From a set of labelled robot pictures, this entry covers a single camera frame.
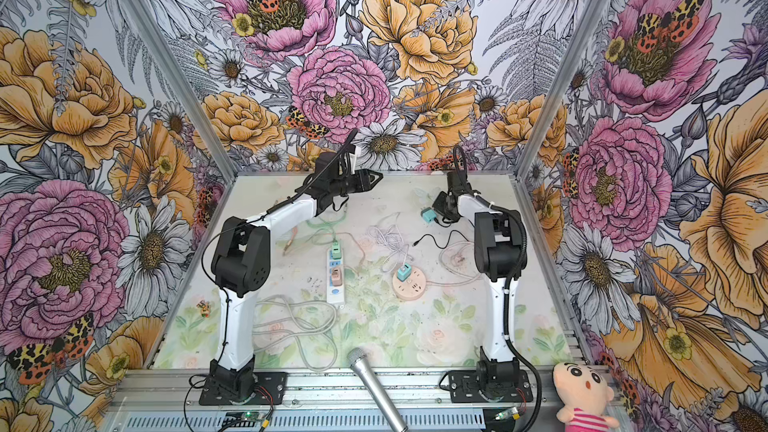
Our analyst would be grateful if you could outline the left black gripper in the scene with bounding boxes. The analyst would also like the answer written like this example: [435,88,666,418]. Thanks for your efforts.
[332,168,385,195]

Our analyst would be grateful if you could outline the teal plug adapter back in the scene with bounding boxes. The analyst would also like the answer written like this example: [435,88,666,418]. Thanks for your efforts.
[421,208,439,223]

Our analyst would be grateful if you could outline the teal plug adapter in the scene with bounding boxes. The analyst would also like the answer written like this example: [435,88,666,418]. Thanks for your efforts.
[396,263,413,282]
[421,208,439,223]

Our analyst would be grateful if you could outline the green plug adapter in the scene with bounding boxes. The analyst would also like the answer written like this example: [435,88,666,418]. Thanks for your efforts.
[330,240,343,261]

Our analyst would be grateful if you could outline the round pink socket hub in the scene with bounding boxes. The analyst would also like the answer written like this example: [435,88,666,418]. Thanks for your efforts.
[392,268,427,302]

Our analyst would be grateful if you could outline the white blue power strip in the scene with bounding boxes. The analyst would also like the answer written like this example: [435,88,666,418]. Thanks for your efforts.
[326,240,346,307]

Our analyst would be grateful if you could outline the pink charger cable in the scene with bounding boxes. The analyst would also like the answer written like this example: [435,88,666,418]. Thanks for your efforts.
[281,215,367,271]

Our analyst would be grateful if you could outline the pink plug charger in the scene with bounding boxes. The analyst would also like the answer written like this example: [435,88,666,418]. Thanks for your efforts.
[330,267,343,287]

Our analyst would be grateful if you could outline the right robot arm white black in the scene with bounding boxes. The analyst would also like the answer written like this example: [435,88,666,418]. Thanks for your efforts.
[433,145,543,431]

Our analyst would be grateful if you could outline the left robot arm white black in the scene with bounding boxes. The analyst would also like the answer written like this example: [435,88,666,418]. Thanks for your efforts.
[203,129,383,403]

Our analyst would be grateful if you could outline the silver microphone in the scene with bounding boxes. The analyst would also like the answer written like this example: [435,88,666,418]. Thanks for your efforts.
[347,348,409,432]

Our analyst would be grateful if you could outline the plush doll striped shirt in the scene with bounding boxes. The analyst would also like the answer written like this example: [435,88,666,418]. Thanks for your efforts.
[553,362,619,432]

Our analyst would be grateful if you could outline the small green circuit board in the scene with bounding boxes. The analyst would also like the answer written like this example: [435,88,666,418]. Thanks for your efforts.
[219,411,273,431]

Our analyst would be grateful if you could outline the black thin cable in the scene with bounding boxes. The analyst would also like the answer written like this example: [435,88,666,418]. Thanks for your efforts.
[412,229,476,252]

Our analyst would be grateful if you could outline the pink hub cable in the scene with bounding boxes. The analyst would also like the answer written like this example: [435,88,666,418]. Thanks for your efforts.
[427,241,484,288]

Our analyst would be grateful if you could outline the white power strip cable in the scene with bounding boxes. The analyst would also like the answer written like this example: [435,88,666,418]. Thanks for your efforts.
[251,295,341,372]

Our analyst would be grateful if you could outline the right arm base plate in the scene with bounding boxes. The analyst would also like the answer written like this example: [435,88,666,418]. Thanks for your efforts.
[447,370,534,404]

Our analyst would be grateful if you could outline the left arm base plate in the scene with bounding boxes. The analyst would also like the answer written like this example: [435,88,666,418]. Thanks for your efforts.
[199,371,288,406]

